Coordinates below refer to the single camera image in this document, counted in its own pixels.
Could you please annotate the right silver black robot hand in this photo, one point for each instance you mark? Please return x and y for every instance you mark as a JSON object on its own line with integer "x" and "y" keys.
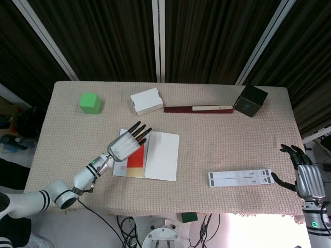
{"x": 311, "y": 180}

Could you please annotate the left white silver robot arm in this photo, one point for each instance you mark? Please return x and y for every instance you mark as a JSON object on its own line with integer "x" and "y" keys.
{"x": 82, "y": 178}

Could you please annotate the blue grey tool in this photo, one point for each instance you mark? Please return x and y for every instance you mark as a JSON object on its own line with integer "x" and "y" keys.
{"x": 13, "y": 144}

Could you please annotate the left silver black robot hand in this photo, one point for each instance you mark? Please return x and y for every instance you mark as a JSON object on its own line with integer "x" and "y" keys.
{"x": 122, "y": 147}

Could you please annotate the small dark green block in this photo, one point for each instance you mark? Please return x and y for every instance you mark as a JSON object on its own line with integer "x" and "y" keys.
{"x": 188, "y": 217}

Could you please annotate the white cardboard box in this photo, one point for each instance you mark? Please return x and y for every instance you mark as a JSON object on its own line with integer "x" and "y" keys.
{"x": 146, "y": 100}

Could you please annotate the beige woven tablecloth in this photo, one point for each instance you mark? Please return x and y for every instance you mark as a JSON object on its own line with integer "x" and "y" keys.
{"x": 207, "y": 144}

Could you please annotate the long dark red box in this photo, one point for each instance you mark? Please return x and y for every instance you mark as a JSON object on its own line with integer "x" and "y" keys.
{"x": 181, "y": 109}

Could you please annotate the green cube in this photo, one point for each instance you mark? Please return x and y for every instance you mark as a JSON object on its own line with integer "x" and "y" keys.
{"x": 89, "y": 102}

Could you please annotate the white yellow notebook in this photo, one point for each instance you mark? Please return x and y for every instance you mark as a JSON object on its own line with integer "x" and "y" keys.
{"x": 163, "y": 157}

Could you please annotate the black cube box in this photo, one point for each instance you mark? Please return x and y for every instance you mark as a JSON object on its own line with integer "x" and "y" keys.
{"x": 250, "y": 100}

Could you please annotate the white frame post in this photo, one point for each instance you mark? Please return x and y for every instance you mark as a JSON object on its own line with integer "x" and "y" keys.
{"x": 158, "y": 38}
{"x": 263, "y": 44}
{"x": 46, "y": 38}

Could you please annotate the dark pleated curtain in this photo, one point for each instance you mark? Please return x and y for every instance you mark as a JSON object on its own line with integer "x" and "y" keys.
{"x": 111, "y": 38}

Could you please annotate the long white flat box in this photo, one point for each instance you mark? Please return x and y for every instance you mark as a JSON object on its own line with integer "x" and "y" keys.
{"x": 232, "y": 174}
{"x": 232, "y": 182}

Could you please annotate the red yellow card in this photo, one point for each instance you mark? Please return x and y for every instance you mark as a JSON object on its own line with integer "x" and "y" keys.
{"x": 135, "y": 162}

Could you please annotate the round silver robot base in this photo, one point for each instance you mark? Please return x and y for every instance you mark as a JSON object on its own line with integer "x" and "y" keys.
{"x": 161, "y": 235}

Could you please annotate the white shoe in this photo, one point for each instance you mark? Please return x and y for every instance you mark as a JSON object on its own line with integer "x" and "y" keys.
{"x": 38, "y": 240}

